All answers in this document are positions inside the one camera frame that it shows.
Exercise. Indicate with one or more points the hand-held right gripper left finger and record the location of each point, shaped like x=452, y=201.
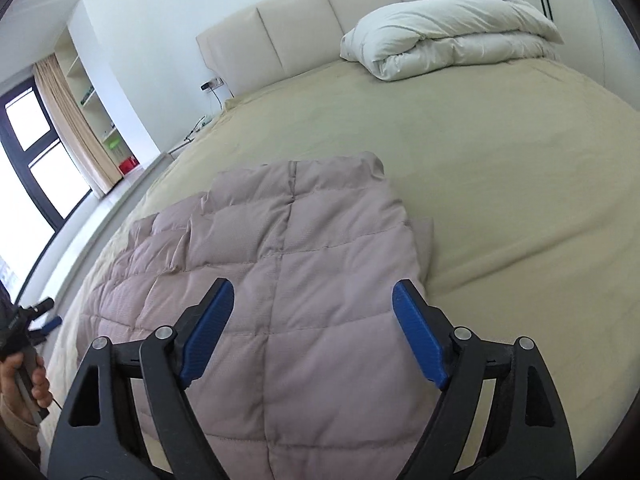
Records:
x=207, y=330

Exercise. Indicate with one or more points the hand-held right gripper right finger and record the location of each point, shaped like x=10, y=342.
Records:
x=420, y=332

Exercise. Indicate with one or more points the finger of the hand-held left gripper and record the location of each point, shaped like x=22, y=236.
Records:
x=50, y=324
x=42, y=307

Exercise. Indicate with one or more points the mauve hooded puffer jacket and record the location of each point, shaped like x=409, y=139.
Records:
x=310, y=240

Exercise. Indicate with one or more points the person's left forearm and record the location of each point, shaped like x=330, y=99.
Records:
x=17, y=422

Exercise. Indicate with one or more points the person's left hand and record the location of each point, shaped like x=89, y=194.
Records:
x=40, y=385

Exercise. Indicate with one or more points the white window ledge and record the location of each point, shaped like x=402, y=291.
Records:
x=115, y=200

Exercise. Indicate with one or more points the black framed window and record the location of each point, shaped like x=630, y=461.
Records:
x=30, y=170

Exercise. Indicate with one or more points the red box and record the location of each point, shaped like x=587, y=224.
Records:
x=128, y=165

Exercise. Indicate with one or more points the green container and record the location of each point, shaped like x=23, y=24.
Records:
x=113, y=145

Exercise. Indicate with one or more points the white nightstand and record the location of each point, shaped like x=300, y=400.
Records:
x=182, y=146

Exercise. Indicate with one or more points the beige curtain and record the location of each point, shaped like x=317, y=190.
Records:
x=80, y=125

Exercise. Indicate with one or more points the bed with beige sheet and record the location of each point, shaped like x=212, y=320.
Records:
x=500, y=160

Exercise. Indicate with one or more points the white built-in shelf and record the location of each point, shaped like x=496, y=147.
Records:
x=95, y=90

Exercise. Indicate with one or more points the white folded duvet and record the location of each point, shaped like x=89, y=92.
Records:
x=450, y=35

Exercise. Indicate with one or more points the beige padded headboard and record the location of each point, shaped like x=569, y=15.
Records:
x=300, y=25

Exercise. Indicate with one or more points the wall power socket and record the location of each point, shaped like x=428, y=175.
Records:
x=212, y=84

